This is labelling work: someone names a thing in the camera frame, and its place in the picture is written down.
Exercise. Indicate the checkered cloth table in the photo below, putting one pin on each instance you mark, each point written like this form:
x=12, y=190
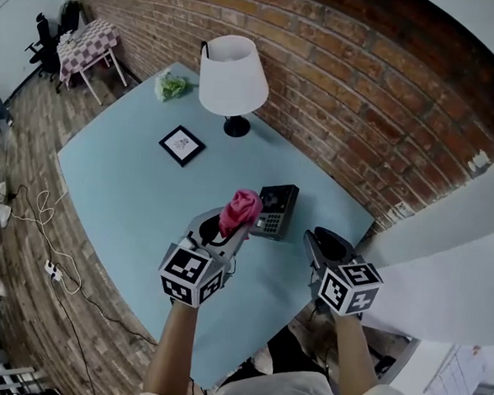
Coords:
x=86, y=48

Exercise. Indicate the person's left forearm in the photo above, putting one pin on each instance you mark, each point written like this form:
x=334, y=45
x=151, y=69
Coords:
x=173, y=347

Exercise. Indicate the grid printed paper sheet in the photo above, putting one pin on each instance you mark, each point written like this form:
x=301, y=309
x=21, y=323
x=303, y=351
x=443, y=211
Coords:
x=458, y=380

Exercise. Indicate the pink cloth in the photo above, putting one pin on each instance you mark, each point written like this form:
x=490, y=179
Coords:
x=242, y=211

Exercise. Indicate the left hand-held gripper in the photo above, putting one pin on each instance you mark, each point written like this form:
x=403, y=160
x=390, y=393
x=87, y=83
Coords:
x=187, y=274

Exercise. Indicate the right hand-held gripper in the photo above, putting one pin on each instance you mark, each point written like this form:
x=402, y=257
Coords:
x=350, y=288

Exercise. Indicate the light blue table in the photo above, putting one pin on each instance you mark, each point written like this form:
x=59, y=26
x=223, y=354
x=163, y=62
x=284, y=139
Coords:
x=136, y=210

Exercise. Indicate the person's dark trousers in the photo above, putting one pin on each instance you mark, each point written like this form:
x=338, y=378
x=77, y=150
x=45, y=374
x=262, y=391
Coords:
x=291, y=351

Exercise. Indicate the person's right forearm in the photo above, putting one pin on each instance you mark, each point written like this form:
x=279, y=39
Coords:
x=355, y=364

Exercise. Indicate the black picture frame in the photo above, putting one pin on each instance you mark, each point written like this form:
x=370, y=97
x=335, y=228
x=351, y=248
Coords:
x=182, y=145

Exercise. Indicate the black backpack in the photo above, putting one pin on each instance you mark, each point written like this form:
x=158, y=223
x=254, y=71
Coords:
x=70, y=15

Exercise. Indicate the white flower bunch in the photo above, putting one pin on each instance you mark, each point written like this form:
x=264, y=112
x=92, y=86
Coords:
x=170, y=86

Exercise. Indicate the black office chair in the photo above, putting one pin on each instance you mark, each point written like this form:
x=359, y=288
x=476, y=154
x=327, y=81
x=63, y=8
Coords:
x=44, y=49

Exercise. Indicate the white shade table lamp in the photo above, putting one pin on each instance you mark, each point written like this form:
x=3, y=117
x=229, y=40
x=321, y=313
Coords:
x=232, y=77

